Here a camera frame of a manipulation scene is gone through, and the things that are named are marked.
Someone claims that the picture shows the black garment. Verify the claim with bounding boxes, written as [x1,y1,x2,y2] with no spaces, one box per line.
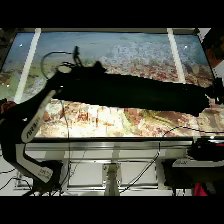
[52,60,212,117]

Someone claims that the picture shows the person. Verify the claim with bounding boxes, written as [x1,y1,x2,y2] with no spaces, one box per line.
[202,28,224,70]

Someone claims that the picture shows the silver frame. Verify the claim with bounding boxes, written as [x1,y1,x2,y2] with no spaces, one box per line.
[0,136,224,197]

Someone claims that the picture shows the black cable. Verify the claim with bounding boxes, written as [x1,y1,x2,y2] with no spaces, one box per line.
[119,124,224,195]
[39,50,75,80]

